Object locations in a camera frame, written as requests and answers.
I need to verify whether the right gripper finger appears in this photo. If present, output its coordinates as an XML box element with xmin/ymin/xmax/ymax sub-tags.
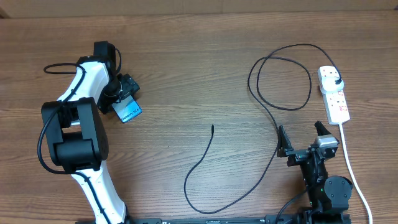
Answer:
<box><xmin>278</xmin><ymin>125</ymin><xmax>294</xmax><ymax>151</ymax></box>
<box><xmin>314</xmin><ymin>121</ymin><xmax>331</xmax><ymax>136</ymax></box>

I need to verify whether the Samsung Galaxy smartphone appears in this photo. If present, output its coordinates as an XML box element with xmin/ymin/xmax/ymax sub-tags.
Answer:
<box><xmin>112</xmin><ymin>96</ymin><xmax>142</xmax><ymax>123</ymax></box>

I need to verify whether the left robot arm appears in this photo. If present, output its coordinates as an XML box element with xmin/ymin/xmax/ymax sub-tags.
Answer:
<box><xmin>37</xmin><ymin>41</ymin><xmax>142</xmax><ymax>223</ymax></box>

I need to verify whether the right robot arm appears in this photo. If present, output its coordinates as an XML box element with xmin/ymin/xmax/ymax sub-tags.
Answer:
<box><xmin>275</xmin><ymin>121</ymin><xmax>353</xmax><ymax>223</ymax></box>

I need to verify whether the white charger plug adapter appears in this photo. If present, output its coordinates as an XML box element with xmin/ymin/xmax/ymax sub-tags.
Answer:
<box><xmin>320</xmin><ymin>77</ymin><xmax>345</xmax><ymax>94</ymax></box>

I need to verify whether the white power strip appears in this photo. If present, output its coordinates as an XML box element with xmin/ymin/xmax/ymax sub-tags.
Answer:
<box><xmin>318</xmin><ymin>66</ymin><xmax>350</xmax><ymax>125</ymax></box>

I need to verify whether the white power strip cord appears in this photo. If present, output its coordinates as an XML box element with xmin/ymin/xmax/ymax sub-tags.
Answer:
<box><xmin>338</xmin><ymin>123</ymin><xmax>374</xmax><ymax>224</ymax></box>

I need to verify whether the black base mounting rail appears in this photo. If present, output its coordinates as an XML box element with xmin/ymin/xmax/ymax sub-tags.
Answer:
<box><xmin>74</xmin><ymin>213</ymin><xmax>352</xmax><ymax>224</ymax></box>

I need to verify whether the black USB charging cable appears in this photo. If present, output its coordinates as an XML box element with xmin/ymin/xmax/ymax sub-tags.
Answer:
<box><xmin>183</xmin><ymin>44</ymin><xmax>344</xmax><ymax>215</ymax></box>

